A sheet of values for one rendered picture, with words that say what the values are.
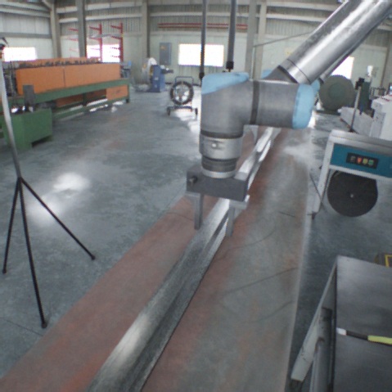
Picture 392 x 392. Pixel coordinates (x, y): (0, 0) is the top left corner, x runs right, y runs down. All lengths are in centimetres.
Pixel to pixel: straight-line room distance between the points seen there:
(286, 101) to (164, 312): 42
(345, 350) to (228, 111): 57
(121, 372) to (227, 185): 40
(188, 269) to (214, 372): 19
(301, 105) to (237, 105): 12
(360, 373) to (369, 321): 16
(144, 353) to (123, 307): 24
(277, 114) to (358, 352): 54
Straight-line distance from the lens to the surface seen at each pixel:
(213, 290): 69
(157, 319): 46
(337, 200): 283
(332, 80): 961
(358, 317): 83
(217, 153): 57
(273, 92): 56
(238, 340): 60
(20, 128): 478
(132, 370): 42
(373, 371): 74
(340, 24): 74
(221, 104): 55
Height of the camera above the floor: 128
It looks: 26 degrees down
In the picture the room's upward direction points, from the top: 2 degrees clockwise
